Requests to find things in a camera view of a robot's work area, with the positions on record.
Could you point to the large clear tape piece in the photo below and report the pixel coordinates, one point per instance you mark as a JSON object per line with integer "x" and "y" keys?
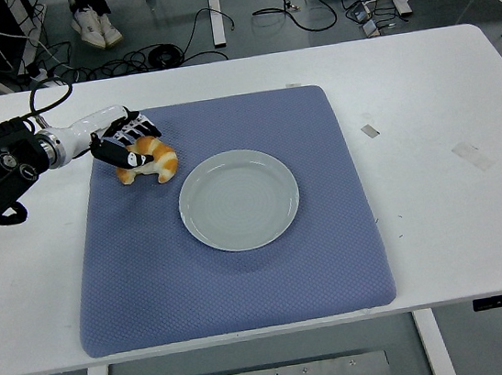
{"x": 472, "y": 156}

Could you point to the grey power adapter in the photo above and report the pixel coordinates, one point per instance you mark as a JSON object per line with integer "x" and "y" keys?
{"x": 370, "y": 29}

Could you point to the grey round plate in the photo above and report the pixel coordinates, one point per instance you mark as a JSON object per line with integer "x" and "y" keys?
{"x": 239, "y": 203}

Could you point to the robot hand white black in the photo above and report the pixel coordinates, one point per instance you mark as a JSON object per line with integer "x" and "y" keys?
{"x": 90, "y": 127}

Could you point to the croissant bread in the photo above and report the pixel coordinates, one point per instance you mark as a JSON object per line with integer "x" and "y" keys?
{"x": 164, "y": 159}

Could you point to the blue quilted mat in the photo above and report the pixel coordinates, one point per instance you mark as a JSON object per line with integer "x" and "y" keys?
{"x": 152, "y": 279}

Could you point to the person's foot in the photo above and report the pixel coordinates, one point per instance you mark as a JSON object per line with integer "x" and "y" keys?
{"x": 111, "y": 30}
{"x": 89, "y": 28}

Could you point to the small grey tape piece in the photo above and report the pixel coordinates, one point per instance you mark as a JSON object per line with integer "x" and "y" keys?
{"x": 370, "y": 131}

